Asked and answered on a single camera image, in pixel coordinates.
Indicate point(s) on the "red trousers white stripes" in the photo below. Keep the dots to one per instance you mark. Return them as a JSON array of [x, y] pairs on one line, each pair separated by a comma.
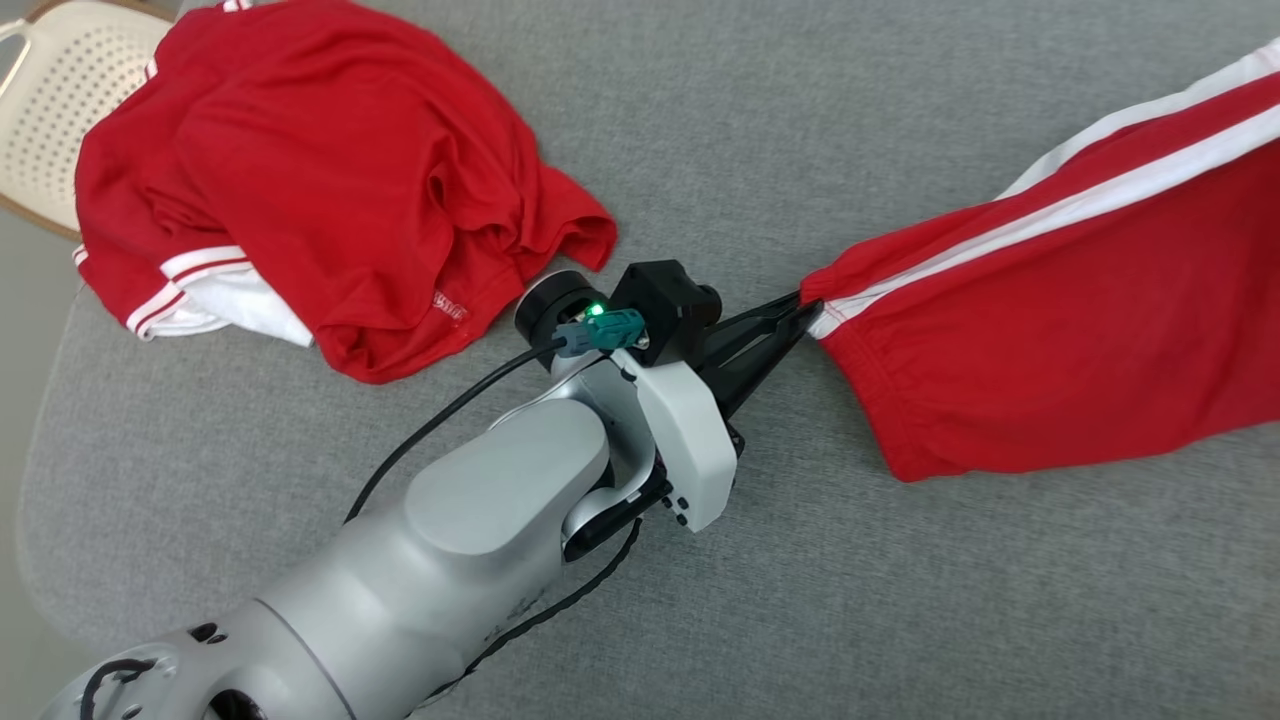
[[1050, 330]]

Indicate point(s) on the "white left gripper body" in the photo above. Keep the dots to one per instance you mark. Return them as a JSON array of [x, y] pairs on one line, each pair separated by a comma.
[[685, 440]]

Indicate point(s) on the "teal left camera connector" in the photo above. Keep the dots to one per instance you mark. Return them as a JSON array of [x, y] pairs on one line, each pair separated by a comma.
[[600, 332]]

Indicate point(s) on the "cream perforated laundry basket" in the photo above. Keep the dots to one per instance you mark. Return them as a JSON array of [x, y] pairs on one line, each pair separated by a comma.
[[60, 120]]

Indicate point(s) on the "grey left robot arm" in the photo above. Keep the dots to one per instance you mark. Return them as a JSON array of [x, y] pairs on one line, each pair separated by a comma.
[[450, 540]]

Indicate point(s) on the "red jersey white sleeves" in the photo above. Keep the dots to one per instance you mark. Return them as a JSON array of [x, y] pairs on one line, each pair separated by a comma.
[[350, 150]]

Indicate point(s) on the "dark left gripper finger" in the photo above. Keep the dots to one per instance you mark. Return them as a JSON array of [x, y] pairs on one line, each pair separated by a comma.
[[765, 365], [765, 318]]

